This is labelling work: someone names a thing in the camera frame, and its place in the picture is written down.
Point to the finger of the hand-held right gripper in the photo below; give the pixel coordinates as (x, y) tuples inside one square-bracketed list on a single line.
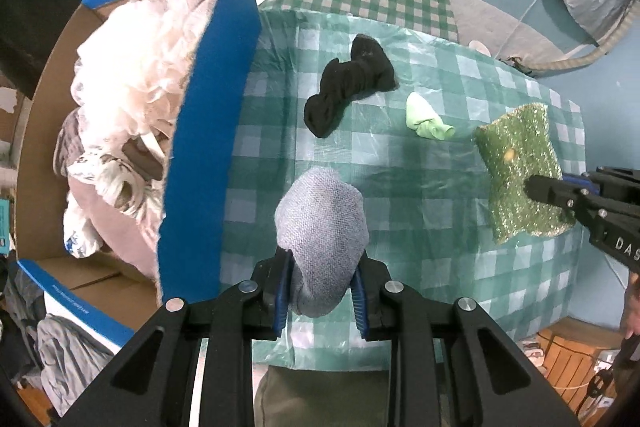
[(565, 199), (617, 187)]

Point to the blue-rimmed cardboard box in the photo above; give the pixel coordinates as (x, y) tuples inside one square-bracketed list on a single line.
[(210, 132)]

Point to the teal packet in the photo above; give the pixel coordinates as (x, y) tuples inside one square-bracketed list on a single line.
[(4, 227)]

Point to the green glitter sponge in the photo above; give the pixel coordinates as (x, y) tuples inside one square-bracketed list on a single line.
[(520, 157)]

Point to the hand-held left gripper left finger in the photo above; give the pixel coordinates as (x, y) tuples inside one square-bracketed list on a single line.
[(281, 292)]

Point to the grey-blue cloth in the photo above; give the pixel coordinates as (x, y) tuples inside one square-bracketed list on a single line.
[(320, 227)]

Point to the person's right hand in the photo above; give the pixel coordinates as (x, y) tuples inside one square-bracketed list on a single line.
[(633, 307)]

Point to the white fluffy lace garment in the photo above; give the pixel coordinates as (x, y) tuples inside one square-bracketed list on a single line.
[(135, 57)]

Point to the orange wooden crate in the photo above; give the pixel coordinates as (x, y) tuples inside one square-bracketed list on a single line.
[(575, 362)]

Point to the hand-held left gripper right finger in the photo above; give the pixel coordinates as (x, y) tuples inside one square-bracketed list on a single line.
[(360, 304)]

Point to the black sock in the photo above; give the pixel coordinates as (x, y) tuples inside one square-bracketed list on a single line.
[(350, 87)]

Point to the light green small sock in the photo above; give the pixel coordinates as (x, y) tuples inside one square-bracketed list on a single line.
[(425, 119)]

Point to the pink-grey cloth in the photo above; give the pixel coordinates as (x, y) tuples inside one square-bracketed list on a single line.
[(120, 232)]

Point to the striped fabric band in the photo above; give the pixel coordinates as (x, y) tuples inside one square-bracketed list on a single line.
[(575, 63)]

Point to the grey clothes pile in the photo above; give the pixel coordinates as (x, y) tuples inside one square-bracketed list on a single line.
[(60, 357)]

